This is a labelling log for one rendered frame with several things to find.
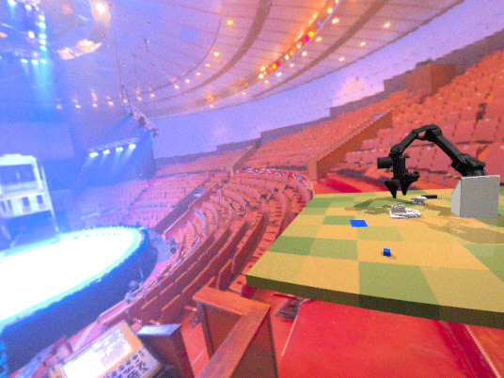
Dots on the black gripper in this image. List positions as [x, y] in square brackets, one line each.
[393, 184]

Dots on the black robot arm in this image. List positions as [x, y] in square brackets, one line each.
[464, 163]

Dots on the blue flat rectangular plate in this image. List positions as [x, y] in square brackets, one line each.
[358, 223]

